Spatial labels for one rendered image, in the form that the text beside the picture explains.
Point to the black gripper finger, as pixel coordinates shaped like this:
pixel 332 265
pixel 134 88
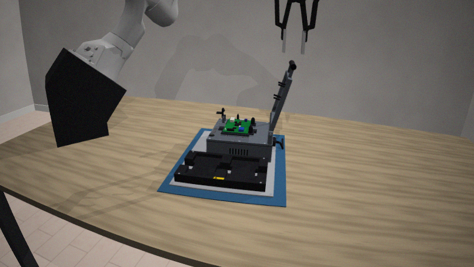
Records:
pixel 285 20
pixel 307 27

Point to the green circuit board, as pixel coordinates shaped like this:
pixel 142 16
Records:
pixel 240 126

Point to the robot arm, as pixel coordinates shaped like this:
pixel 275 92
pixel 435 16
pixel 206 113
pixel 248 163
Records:
pixel 109 54

